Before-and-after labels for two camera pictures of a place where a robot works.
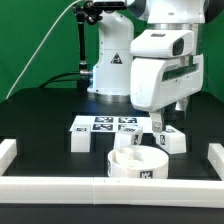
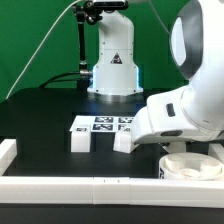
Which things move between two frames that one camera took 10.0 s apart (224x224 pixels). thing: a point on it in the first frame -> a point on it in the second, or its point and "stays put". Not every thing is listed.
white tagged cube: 80,138 stays put
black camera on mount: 110,6 stays put
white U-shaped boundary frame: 105,190 stays put
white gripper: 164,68 -> 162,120
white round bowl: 138,161 -> 190,166
